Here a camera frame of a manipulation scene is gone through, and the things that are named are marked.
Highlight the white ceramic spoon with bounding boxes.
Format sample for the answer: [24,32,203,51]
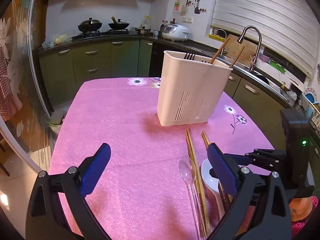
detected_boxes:
[201,159,225,219]

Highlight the clear plastic spoon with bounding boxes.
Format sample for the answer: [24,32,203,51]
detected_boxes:
[178,155,204,239]

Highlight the tall steel kitchen faucet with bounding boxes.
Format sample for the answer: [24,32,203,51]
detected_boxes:
[237,25,262,72]

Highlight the green kitchen cabinets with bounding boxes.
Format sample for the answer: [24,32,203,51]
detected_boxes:
[39,33,289,150]

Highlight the white plastic utensil holder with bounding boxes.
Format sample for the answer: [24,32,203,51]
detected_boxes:
[157,50,232,126]

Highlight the pink embroidered tablecloth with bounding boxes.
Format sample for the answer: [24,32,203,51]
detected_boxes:
[49,78,271,239]

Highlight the small steel faucet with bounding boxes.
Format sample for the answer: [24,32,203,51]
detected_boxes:
[214,28,228,55]

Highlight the wooden cutting board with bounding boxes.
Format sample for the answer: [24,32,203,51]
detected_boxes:
[224,34,256,66]

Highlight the white window blind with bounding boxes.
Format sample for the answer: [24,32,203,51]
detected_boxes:
[212,0,319,76]

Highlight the white rice cooker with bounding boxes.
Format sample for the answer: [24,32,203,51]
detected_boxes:
[162,24,189,41]

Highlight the black wok with lid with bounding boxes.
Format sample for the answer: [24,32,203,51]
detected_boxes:
[78,17,103,33]

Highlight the black wok with handle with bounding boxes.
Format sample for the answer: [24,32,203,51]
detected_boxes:
[108,16,130,31]

